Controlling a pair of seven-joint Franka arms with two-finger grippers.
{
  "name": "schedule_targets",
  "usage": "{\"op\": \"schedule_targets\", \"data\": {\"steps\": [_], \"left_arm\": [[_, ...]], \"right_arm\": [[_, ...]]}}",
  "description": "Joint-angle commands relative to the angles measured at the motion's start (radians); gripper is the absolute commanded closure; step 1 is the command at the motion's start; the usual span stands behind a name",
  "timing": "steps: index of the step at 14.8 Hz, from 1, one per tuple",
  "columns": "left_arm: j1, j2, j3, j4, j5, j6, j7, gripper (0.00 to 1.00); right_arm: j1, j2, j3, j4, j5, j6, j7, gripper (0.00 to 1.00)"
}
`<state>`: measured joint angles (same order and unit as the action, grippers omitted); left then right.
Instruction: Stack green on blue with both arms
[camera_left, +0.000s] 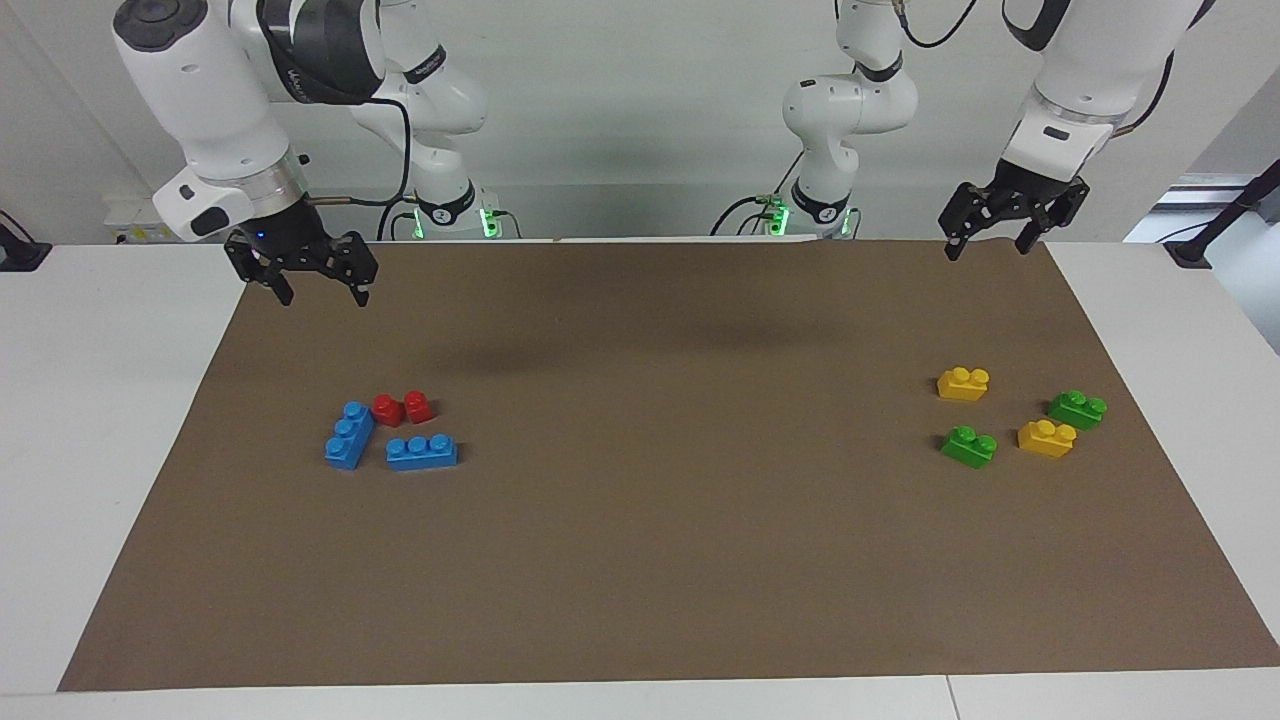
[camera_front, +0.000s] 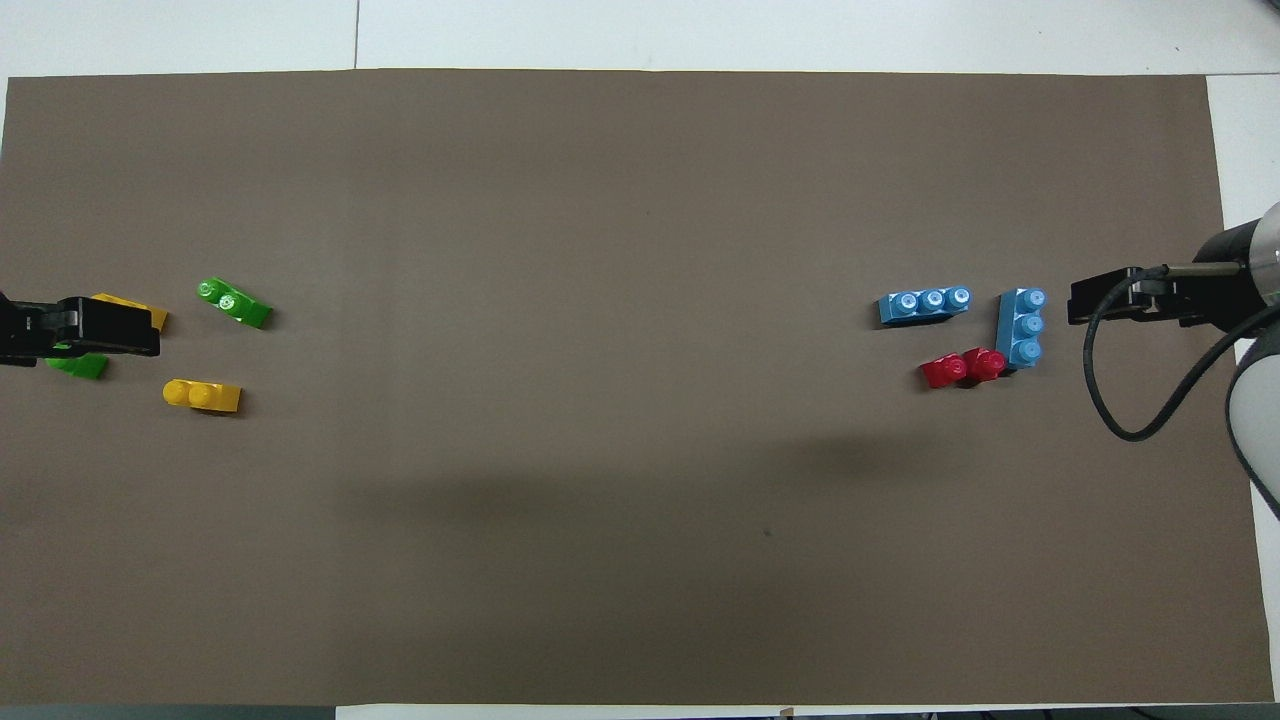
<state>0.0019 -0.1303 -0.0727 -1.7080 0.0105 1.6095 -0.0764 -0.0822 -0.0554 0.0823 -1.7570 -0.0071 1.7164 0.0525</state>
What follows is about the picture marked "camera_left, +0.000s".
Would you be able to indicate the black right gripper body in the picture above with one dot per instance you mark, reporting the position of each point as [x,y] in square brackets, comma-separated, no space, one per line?
[300,245]

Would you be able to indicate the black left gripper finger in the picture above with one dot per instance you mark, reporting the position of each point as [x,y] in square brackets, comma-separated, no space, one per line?
[1031,238]
[956,243]

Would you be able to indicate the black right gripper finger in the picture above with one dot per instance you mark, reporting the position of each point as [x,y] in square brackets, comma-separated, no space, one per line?
[363,285]
[279,286]

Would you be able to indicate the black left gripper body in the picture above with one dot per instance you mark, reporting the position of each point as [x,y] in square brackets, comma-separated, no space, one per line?
[1020,195]

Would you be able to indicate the blue three-stud toy brick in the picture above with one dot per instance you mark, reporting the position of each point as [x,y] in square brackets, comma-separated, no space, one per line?
[348,442]
[420,456]

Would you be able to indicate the green two-stud toy brick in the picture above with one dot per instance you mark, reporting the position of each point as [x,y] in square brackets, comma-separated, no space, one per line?
[968,449]
[1076,411]

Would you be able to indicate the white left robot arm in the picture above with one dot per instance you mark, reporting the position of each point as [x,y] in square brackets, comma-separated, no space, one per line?
[1080,60]

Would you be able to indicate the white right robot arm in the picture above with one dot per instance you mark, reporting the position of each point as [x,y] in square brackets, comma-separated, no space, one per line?
[200,90]

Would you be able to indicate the small red toy brick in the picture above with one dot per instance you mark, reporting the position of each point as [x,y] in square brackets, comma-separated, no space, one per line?
[387,411]
[419,408]

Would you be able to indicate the yellow two-stud toy brick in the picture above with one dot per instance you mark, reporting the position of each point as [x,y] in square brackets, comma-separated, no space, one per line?
[962,386]
[1045,440]

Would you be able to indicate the black stand with pole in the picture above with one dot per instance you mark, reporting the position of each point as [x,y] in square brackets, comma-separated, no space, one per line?
[1190,252]

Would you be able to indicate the black table clamp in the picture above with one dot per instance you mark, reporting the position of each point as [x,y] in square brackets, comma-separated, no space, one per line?
[20,256]

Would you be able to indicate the brown paper mat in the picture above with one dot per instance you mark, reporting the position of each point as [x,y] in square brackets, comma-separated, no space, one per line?
[650,520]

